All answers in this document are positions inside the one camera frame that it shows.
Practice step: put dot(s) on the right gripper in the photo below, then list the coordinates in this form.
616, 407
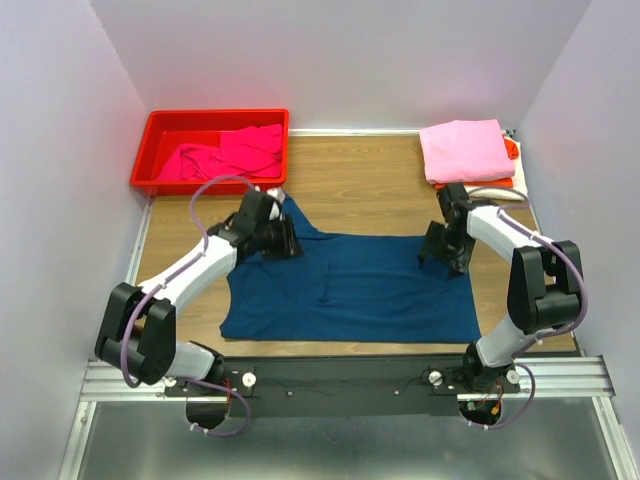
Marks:
444, 246

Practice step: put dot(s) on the aluminium rail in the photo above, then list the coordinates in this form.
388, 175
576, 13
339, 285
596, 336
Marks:
543, 377

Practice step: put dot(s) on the red plastic bin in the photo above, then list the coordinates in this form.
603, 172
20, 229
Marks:
165, 130

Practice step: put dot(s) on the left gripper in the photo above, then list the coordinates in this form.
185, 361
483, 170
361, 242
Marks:
288, 238

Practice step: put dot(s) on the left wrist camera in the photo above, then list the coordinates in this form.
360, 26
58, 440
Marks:
269, 203

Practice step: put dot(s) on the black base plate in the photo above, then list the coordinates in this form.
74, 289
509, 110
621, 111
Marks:
246, 390

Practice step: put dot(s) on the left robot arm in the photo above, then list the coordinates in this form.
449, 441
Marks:
138, 333

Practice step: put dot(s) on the folded cream t shirt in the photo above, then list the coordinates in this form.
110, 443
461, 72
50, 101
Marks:
513, 188

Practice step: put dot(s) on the folded orange t shirt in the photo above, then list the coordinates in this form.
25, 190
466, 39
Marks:
484, 171

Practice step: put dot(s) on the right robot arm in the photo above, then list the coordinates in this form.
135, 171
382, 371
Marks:
546, 291

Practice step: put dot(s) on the folded pink t shirt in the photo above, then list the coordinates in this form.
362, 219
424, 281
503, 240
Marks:
463, 151

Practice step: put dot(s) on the magenta t shirt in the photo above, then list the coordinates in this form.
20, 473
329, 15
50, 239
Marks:
251, 152

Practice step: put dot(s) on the dark blue t shirt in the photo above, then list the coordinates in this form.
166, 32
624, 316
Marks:
354, 288

